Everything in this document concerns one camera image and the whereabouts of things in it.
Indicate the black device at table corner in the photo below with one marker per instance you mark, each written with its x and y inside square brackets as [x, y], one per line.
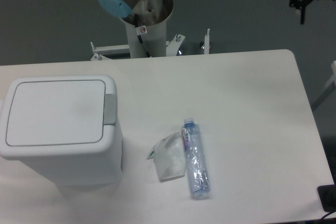
[327, 197]

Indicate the grey trash can push button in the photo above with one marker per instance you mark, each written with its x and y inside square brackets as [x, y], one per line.
[110, 109]

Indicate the white pedestal base frame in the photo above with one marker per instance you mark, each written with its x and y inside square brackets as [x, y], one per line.
[173, 48]

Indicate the white crumpled plastic bag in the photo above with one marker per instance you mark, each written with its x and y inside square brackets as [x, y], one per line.
[168, 157]

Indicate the clear plastic water bottle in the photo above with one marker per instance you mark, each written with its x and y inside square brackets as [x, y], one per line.
[196, 168]

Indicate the white frame at right edge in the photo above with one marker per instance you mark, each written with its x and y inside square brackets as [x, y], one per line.
[327, 89]

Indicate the white plastic trash can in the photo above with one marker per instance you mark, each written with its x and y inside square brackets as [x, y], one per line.
[54, 125]

